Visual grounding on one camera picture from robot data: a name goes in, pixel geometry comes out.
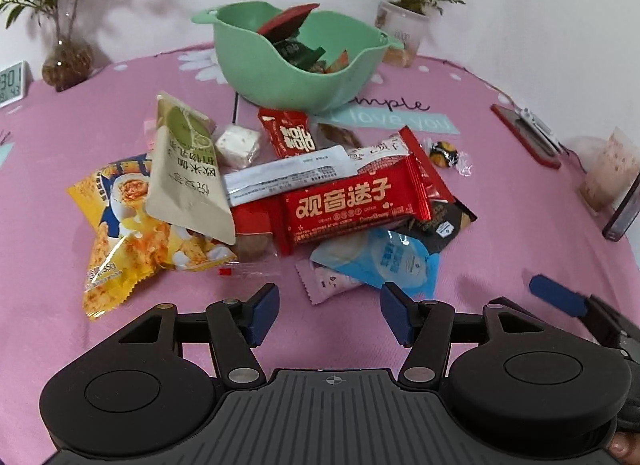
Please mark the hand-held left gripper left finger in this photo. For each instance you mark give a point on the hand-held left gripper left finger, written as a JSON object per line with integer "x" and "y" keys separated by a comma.
{"x": 262, "y": 312}

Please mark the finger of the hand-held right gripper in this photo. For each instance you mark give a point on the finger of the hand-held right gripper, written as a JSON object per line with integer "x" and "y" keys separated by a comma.
{"x": 555, "y": 292}

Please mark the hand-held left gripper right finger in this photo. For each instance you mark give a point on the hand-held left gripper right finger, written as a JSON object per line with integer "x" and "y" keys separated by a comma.
{"x": 397, "y": 315}

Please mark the blue snack packet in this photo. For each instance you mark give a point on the blue snack packet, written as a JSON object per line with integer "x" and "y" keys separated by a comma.
{"x": 400, "y": 260}

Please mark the small pink snack packet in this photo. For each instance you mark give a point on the small pink snack packet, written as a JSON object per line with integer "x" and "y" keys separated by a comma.
{"x": 325, "y": 282}

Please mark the clear red cake packet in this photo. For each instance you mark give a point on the clear red cake packet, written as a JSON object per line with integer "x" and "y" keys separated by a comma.
{"x": 255, "y": 240}

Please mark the black snack packet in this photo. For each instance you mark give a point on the black snack packet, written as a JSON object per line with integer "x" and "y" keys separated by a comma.
{"x": 440, "y": 225}

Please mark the red snack bar packet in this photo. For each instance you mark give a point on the red snack bar packet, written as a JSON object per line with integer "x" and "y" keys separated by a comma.
{"x": 350, "y": 210}

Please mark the long white label packet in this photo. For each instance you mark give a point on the long white label packet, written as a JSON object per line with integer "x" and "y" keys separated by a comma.
{"x": 290, "y": 175}

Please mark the beige snack pouch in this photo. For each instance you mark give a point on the beige snack pouch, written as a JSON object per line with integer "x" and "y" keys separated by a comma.
{"x": 185, "y": 180}

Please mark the red and white snack packet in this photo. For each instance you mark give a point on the red and white snack packet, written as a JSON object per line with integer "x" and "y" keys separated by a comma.
{"x": 385, "y": 152}

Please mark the foil-wrapped chocolate candy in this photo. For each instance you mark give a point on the foil-wrapped chocolate candy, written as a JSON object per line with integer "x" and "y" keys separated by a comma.
{"x": 444, "y": 154}

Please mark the brown snack packet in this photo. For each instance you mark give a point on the brown snack packet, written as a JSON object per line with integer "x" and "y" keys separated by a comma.
{"x": 340, "y": 136}

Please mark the green plastic bowl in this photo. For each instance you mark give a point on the green plastic bowl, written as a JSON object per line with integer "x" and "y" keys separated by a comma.
{"x": 280, "y": 87}

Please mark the green snack bag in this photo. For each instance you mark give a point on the green snack bag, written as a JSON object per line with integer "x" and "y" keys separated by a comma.
{"x": 295, "y": 52}

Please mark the red triangular snack packet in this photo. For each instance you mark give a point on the red triangular snack packet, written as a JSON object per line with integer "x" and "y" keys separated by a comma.
{"x": 287, "y": 20}

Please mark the person's right hand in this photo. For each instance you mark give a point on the person's right hand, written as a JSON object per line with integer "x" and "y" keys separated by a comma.
{"x": 627, "y": 446}

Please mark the pink printed tablecloth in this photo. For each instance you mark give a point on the pink printed tablecloth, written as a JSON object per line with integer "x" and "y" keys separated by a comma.
{"x": 500, "y": 245}

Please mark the black smartphone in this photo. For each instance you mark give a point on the black smartphone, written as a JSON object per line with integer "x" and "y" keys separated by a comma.
{"x": 625, "y": 210}

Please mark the yellow snack bag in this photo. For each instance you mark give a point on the yellow snack bag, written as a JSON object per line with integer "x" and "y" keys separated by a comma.
{"x": 125, "y": 245}

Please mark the red smartphone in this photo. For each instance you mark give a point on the red smartphone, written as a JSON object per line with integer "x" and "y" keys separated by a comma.
{"x": 530, "y": 137}

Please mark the white nougat cube packet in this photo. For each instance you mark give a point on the white nougat cube packet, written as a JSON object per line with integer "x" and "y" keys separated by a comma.
{"x": 237, "y": 147}

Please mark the white clip device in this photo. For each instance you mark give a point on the white clip device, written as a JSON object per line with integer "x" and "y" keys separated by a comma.
{"x": 540, "y": 126}

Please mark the small red cracker packet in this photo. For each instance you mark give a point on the small red cracker packet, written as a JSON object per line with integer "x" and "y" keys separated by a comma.
{"x": 290, "y": 135}

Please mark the potted plant white pot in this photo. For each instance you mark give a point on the potted plant white pot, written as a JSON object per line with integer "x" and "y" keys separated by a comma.
{"x": 405, "y": 30}

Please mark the leafy plant in glass vase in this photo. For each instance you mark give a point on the leafy plant in glass vase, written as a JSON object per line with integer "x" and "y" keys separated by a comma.
{"x": 65, "y": 60}

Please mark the white digital thermometer clock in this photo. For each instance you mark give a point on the white digital thermometer clock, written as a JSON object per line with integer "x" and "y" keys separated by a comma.
{"x": 12, "y": 85}

